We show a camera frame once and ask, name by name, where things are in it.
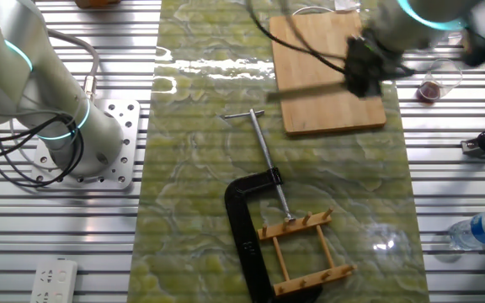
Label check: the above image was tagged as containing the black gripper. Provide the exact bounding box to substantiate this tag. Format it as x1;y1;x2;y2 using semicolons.
345;29;414;98

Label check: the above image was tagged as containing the bamboo cutting board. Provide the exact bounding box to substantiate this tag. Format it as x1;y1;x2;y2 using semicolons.
269;11;388;136

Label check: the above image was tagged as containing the glass beaker with dark liquid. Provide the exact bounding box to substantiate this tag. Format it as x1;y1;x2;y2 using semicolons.
414;58;464;105

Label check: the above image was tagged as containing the crumpled white tissue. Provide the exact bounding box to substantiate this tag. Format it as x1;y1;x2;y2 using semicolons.
333;0;360;12

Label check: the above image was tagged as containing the wooden peg rack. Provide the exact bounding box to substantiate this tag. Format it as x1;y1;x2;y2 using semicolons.
257;206;360;297

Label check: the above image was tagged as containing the black C-clamp steel screw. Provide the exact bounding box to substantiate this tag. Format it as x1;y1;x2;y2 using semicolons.
223;108;324;303

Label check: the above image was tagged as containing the plastic water bottle blue label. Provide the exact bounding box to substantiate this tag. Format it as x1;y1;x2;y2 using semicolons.
448;209;485;252

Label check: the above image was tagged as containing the green marble pattern mat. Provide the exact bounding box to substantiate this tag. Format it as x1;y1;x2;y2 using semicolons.
126;0;431;303

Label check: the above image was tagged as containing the white power strip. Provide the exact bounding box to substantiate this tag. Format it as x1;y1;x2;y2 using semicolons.
29;258;78;303

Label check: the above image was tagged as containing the thin white cable loop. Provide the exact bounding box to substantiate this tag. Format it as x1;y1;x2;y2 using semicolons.
291;5;336;17

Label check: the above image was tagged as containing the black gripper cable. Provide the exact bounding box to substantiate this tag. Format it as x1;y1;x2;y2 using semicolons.
246;0;353;77

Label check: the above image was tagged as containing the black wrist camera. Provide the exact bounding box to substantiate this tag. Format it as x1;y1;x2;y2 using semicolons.
461;27;485;68

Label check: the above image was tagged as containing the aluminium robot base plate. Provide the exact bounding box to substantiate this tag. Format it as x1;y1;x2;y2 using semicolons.
29;98;141;191

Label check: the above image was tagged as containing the grey hose with metal connector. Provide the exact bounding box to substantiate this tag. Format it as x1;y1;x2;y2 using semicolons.
42;27;100;102

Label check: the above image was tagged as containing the black base cable bundle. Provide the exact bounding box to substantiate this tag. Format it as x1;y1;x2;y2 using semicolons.
0;111;86;189

